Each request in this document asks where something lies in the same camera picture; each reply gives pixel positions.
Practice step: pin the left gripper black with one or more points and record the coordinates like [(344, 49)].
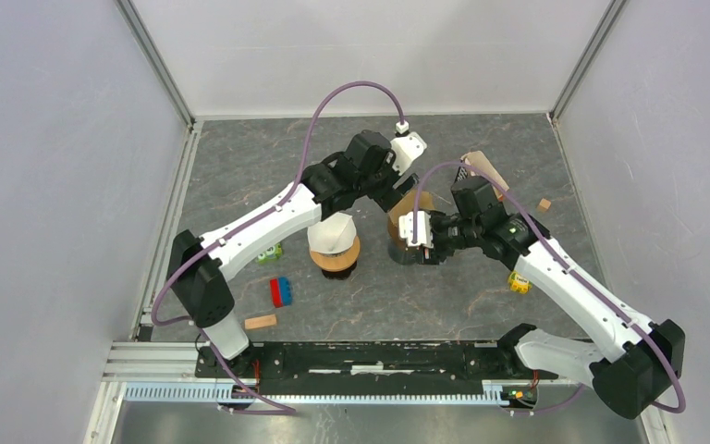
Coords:
[(387, 197)]

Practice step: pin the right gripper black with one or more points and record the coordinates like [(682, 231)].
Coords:
[(438, 254)]

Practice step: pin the grey glass carafe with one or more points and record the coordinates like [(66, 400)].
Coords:
[(403, 255)]

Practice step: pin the orange filter box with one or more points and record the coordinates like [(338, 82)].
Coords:
[(479, 161)]

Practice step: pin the white paper coffee filter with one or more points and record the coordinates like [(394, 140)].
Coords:
[(332, 236)]

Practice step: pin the light wooden ring holder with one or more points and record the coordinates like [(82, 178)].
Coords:
[(340, 261)]

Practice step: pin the brown paper coffee filter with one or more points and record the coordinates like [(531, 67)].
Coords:
[(407, 202)]

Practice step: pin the dark wooden ring holder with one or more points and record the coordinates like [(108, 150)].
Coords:
[(393, 232)]

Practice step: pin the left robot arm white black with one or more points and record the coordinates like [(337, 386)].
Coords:
[(201, 266)]

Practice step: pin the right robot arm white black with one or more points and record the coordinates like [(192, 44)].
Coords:
[(630, 359)]

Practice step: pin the yellow owl toy block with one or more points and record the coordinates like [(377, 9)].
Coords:
[(519, 284)]

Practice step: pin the small wooden cube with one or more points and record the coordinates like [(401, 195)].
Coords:
[(543, 206)]

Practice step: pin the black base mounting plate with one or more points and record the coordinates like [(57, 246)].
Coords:
[(349, 368)]

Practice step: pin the green owl toy block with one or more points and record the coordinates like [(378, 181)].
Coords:
[(271, 254)]

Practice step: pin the red blue lego brick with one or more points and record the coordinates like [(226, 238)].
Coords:
[(281, 292)]

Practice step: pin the long wooden block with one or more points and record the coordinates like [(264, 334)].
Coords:
[(259, 322)]

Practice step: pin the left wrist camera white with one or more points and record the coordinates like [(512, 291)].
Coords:
[(407, 146)]

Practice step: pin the aluminium frame rail front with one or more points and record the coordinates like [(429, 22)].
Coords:
[(189, 372)]

